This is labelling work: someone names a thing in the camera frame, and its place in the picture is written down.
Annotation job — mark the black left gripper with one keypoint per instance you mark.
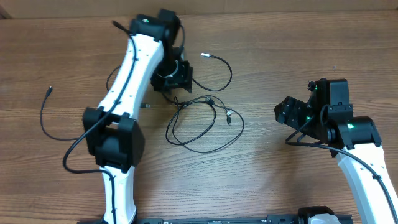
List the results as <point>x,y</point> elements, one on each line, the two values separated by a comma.
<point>173,79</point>

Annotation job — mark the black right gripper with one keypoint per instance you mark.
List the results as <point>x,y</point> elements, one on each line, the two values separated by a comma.
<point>302,115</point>

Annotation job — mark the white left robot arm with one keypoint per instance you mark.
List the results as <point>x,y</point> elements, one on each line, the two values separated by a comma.
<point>112,131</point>

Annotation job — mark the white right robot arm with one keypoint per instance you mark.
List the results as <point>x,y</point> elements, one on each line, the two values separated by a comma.
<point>327,121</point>

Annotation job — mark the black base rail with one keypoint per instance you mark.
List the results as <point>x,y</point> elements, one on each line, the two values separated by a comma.
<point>270,219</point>

